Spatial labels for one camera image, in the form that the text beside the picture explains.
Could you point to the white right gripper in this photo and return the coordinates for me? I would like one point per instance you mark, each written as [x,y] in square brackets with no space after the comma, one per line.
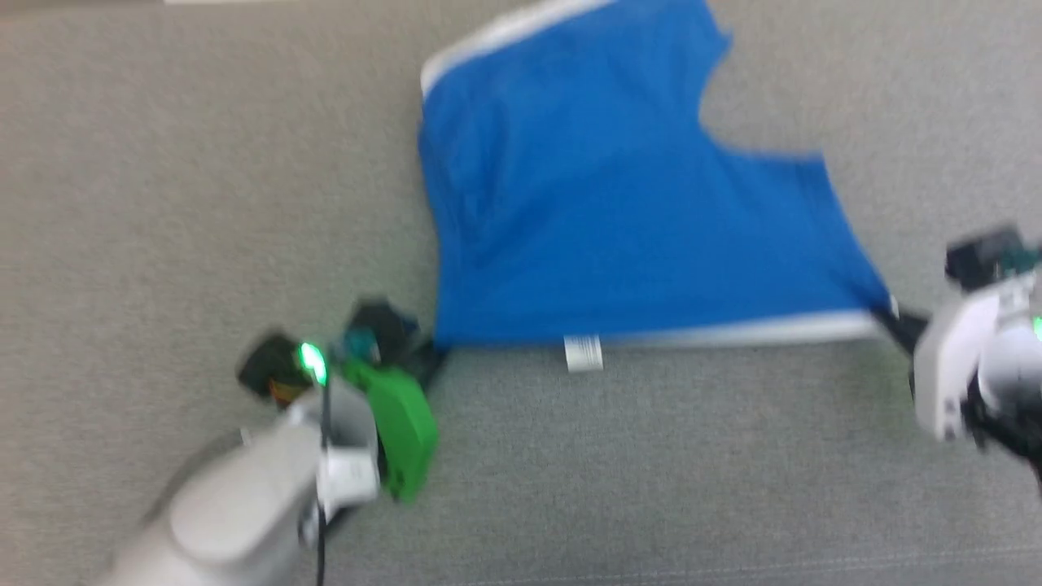
[952,366]

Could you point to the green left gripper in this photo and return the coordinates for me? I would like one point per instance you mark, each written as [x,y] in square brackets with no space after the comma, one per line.
[399,431]

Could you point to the blue shorts with white trim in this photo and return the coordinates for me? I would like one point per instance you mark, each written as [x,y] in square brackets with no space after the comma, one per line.
[602,195]

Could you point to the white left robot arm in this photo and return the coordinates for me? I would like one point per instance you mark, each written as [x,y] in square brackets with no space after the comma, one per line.
[244,496]

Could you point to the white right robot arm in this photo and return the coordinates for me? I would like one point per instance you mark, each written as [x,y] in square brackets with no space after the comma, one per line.
[1009,382]

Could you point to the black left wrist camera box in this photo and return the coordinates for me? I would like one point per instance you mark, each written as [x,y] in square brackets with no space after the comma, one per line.
[378,330]

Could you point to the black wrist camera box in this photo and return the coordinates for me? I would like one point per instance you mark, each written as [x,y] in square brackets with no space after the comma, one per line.
[985,256]
[378,330]

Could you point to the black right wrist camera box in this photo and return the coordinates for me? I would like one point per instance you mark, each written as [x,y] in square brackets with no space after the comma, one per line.
[985,256]

